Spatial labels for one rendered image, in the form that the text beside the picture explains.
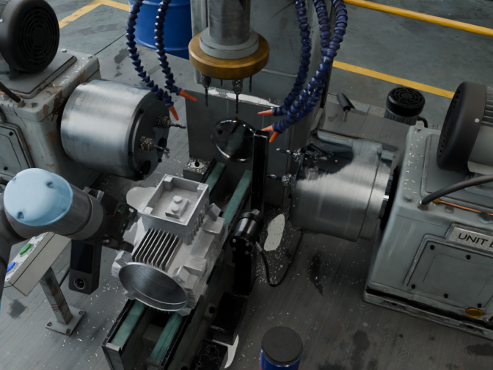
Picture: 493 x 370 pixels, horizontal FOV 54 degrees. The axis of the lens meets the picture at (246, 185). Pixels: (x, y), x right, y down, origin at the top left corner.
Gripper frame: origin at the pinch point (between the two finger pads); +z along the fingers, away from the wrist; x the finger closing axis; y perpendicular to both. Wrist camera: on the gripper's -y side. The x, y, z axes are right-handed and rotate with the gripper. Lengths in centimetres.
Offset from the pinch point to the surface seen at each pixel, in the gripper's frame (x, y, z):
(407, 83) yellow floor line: -57, 177, 230
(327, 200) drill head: -35.2, 23.7, 14.0
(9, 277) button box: 17.7, -11.5, -5.8
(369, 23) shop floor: -17, 248, 271
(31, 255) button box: 17.1, -6.6, -2.9
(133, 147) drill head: 14.7, 25.1, 16.7
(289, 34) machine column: -15, 63, 14
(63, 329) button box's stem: 17.0, -21.3, 20.6
